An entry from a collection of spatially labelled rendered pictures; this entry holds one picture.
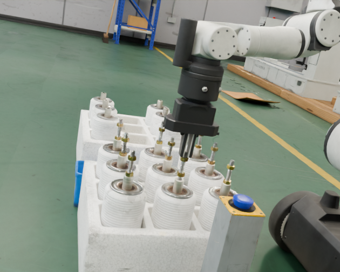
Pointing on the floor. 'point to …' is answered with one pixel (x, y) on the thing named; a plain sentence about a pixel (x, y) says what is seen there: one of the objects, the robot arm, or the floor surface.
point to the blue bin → (77, 181)
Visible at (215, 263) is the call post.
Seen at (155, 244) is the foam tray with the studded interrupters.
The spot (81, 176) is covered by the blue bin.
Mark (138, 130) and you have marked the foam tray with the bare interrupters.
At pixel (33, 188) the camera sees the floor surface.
